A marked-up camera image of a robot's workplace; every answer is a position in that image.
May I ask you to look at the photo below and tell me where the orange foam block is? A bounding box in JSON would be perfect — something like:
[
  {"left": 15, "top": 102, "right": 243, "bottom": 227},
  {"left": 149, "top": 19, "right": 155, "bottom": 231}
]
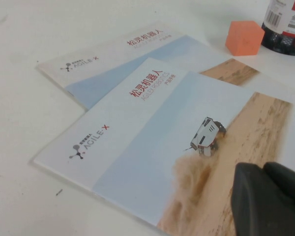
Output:
[{"left": 225, "top": 21, "right": 266, "bottom": 57}]

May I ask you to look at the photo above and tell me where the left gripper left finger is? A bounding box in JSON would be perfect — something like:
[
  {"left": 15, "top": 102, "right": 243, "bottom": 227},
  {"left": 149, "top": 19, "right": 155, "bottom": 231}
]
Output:
[{"left": 230, "top": 162, "right": 286, "bottom": 236}]

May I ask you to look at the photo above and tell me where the black mesh pen holder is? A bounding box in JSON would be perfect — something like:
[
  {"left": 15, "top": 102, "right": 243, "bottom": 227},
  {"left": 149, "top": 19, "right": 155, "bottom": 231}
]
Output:
[{"left": 260, "top": 0, "right": 295, "bottom": 56}]

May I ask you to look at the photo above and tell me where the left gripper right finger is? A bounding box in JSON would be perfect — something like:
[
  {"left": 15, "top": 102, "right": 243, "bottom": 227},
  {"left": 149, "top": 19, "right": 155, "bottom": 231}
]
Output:
[{"left": 263, "top": 161, "right": 295, "bottom": 236}]

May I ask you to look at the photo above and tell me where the desert cover brochure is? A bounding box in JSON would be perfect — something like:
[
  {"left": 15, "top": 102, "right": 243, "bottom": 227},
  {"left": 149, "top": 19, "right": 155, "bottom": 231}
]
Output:
[
  {"left": 33, "top": 57, "right": 295, "bottom": 236},
  {"left": 35, "top": 22, "right": 261, "bottom": 111}
]

